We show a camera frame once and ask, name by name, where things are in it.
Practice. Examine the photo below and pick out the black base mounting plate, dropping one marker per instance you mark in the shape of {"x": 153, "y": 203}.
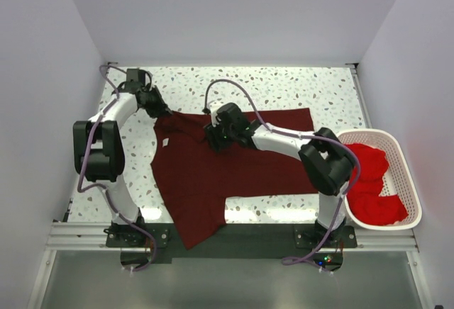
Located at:
{"x": 232, "y": 241}

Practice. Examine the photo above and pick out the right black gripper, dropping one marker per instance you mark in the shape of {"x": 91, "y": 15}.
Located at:
{"x": 214, "y": 139}

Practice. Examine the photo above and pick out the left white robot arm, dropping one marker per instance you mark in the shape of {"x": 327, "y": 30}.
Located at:
{"x": 99, "y": 157}

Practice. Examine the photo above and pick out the dark red t-shirt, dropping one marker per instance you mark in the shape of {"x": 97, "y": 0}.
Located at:
{"x": 195, "y": 181}

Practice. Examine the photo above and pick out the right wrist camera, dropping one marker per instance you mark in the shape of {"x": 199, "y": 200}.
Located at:
{"x": 213, "y": 107}

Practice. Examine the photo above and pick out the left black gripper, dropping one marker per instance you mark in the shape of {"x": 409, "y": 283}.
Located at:
{"x": 162, "y": 108}

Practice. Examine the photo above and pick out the white plastic laundry basket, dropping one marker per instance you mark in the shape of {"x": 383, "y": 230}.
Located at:
{"x": 397, "y": 179}

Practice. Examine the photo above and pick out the bright red t-shirt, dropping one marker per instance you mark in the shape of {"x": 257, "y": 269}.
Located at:
{"x": 364, "y": 199}

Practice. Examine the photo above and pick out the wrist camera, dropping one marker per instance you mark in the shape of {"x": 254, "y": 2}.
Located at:
{"x": 138, "y": 79}
{"x": 213, "y": 107}

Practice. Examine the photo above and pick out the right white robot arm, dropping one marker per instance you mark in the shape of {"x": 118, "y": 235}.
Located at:
{"x": 332, "y": 168}

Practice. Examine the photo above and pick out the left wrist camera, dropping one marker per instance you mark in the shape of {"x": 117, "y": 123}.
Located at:
{"x": 138, "y": 79}

